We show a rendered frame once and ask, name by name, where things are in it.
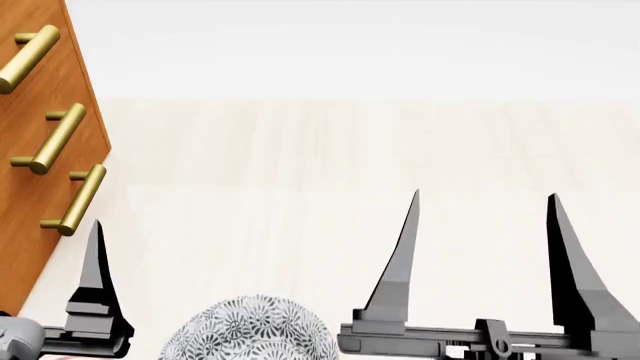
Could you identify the orange wooden drawer cabinet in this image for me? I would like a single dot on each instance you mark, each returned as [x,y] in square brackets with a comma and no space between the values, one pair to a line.
[30,232]

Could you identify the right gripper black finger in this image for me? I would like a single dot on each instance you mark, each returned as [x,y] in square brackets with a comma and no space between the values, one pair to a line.
[395,292]
[575,292]

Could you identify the grey floral patterned bowl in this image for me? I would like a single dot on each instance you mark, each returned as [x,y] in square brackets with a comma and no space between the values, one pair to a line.
[250,330]

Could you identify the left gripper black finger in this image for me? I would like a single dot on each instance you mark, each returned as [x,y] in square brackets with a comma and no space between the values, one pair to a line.
[95,300]

